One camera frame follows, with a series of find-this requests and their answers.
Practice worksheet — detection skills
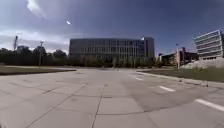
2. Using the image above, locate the lattice mast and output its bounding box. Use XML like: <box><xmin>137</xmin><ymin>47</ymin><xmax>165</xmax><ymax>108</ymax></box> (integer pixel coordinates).
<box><xmin>13</xmin><ymin>35</ymin><xmax>19</xmax><ymax>52</ymax></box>

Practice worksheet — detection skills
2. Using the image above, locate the white banded building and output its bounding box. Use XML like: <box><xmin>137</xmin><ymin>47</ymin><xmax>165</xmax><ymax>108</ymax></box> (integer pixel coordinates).
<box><xmin>193</xmin><ymin>29</ymin><xmax>224</xmax><ymax>61</ymax></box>

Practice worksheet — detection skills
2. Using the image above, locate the row of tall dark trees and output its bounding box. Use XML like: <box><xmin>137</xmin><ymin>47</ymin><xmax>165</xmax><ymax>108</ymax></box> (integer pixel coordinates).
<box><xmin>0</xmin><ymin>45</ymin><xmax>70</xmax><ymax>67</ymax></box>

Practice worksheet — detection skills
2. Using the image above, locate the grey concrete slab plaza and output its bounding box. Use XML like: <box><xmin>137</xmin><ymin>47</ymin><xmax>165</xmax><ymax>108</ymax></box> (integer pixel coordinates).
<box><xmin>0</xmin><ymin>68</ymin><xmax>224</xmax><ymax>128</ymax></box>

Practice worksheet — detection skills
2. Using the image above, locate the red brick building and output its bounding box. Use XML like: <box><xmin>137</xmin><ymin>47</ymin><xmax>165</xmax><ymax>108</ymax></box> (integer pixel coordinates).
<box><xmin>159</xmin><ymin>47</ymin><xmax>200</xmax><ymax>66</ymax></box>

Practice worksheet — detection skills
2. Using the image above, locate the row of small green trees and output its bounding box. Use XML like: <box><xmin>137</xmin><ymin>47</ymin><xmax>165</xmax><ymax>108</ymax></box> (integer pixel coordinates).
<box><xmin>68</xmin><ymin>54</ymin><xmax>158</xmax><ymax>69</ymax></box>

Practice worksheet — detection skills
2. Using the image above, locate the wide dark glass building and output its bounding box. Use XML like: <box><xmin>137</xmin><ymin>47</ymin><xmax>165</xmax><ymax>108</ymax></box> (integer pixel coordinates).
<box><xmin>68</xmin><ymin>36</ymin><xmax>156</xmax><ymax>68</ymax></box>

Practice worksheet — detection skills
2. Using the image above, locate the pale stone embankment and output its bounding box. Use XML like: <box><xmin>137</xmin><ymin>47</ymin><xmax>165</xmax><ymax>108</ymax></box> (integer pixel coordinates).
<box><xmin>180</xmin><ymin>57</ymin><xmax>224</xmax><ymax>70</ymax></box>

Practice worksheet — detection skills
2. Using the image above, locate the grass area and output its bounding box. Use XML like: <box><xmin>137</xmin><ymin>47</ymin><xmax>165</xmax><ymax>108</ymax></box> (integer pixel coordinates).
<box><xmin>0</xmin><ymin>65</ymin><xmax>78</xmax><ymax>76</ymax></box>
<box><xmin>143</xmin><ymin>67</ymin><xmax>224</xmax><ymax>84</ymax></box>

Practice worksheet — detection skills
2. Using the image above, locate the lamp pole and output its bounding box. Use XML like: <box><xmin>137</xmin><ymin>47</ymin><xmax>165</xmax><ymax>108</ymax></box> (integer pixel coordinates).
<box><xmin>175</xmin><ymin>43</ymin><xmax>180</xmax><ymax>70</ymax></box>
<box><xmin>38</xmin><ymin>41</ymin><xmax>44</xmax><ymax>67</ymax></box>

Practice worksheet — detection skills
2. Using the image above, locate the pale concrete kerb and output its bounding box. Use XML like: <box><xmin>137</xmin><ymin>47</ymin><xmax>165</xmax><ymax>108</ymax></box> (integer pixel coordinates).
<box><xmin>135</xmin><ymin>70</ymin><xmax>224</xmax><ymax>90</ymax></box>

